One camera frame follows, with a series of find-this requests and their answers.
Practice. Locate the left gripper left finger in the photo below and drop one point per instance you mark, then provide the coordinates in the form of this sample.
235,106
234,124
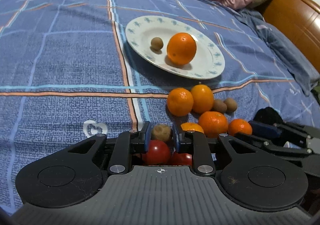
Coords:
99,155

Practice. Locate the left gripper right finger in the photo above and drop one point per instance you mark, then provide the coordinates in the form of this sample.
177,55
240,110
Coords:
213,156

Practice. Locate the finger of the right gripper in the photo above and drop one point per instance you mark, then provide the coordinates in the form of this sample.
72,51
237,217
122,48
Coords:
268,146
287,133

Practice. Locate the tangerine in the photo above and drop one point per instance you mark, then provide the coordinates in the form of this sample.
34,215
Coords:
213,123
203,98
190,126
180,102
239,126

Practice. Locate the red cherry tomato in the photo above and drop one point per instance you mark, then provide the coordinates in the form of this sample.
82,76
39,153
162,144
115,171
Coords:
158,153
181,159

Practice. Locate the brown longan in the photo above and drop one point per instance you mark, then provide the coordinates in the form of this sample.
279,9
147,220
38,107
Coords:
219,106
156,43
231,105
161,132

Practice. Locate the large orange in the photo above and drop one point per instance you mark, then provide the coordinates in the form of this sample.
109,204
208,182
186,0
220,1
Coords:
181,49

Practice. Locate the black cloth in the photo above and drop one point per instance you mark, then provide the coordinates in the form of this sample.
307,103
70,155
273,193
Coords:
268,116

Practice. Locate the grey blue blanket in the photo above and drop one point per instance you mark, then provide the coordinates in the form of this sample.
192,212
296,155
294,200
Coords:
294,60

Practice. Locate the white floral plate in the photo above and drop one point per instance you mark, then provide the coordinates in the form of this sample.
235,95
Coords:
208,62

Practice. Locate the blue plaid bed sheet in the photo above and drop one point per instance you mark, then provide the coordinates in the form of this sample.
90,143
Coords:
67,73

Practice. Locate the wooden headboard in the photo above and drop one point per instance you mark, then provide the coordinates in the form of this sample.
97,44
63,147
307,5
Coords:
298,20

